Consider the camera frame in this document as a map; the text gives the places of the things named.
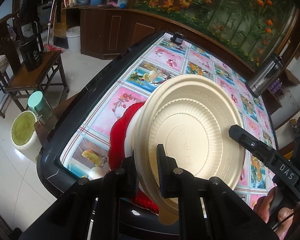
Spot large red wedding plate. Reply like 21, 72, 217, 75
108, 102, 159, 215

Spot white bowl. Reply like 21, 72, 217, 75
124, 106, 143, 158

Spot beige bowl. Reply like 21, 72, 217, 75
133, 74, 245, 225

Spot person's right hand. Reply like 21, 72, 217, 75
253, 187, 295, 239

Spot colourful fruit tablecloth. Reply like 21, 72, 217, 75
59, 32, 278, 210

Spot stainless steel thermos jug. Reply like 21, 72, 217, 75
245, 53, 283, 98

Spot purple bottles on shelf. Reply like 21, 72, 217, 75
269, 78, 284, 97

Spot white bucket green contents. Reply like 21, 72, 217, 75
11, 111, 42, 163

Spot flower garden mural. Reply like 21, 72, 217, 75
133, 0, 296, 68

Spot wooden side chair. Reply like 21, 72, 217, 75
5, 50, 69, 112

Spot black kettle on chair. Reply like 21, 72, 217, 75
19, 35, 42, 72

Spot white plastic bucket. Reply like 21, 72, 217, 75
66, 26, 81, 53

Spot wooden low cabinet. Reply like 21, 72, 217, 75
62, 4, 283, 113

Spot tall wooden armchair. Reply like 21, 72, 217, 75
0, 13, 21, 118

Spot mop with metal handle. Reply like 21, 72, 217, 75
44, 0, 61, 51

